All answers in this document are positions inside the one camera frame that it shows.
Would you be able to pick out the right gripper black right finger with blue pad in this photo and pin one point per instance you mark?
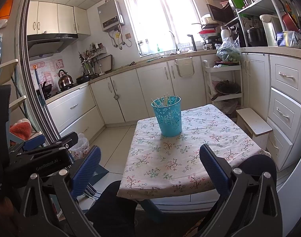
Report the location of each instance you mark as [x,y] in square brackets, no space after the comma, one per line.
[248,204]

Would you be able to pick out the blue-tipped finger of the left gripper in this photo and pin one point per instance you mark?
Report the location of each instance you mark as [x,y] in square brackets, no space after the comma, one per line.
[31,144]

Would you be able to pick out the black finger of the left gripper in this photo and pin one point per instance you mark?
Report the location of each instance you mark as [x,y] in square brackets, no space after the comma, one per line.
[67,142]

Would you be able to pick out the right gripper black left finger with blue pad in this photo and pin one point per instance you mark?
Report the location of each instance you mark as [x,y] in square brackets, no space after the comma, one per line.
[37,217]

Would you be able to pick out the white lower kitchen cabinets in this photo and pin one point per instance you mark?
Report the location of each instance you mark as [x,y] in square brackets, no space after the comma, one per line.
[271,78]

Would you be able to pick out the red plush cloth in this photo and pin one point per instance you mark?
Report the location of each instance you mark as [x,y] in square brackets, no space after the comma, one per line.
[22,129]

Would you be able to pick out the clear plastic bag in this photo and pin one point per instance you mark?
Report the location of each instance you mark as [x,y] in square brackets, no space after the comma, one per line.
[82,147]

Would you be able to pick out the black wok on stove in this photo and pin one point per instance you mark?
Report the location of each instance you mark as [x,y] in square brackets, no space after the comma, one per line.
[46,89]

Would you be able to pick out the steel kettle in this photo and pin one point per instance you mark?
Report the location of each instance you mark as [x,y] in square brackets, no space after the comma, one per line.
[65,80]

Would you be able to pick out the person's dark trousers leg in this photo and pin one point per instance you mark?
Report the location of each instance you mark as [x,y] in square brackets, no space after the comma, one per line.
[112,215]

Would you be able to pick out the white wooden stool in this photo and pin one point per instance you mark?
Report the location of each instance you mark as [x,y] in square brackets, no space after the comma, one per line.
[252,124]

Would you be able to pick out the floral tablecloth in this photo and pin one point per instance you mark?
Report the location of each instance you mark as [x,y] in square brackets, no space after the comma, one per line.
[160,167]

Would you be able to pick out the range hood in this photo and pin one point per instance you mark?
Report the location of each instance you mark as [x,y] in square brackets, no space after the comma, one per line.
[40,45]

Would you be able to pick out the teal perforated plastic basket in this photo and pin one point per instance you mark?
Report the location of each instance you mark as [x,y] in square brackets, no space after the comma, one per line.
[167,110]

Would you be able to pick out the dark pan on rack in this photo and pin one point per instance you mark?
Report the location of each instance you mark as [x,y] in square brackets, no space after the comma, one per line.
[226,88]

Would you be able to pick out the white upper cabinets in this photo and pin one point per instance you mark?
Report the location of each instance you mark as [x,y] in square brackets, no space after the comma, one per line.
[53,18]

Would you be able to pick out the white shelf rack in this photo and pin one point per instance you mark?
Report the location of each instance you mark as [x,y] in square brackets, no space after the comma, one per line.
[236,76]

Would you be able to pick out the green vegetables bag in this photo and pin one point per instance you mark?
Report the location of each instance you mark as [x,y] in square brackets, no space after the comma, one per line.
[229,51]

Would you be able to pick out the white electric kettle pot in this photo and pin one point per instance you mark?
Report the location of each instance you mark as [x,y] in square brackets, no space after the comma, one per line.
[272,27]

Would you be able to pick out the wall water heater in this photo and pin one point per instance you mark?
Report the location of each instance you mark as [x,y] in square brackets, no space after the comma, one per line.
[110,15]

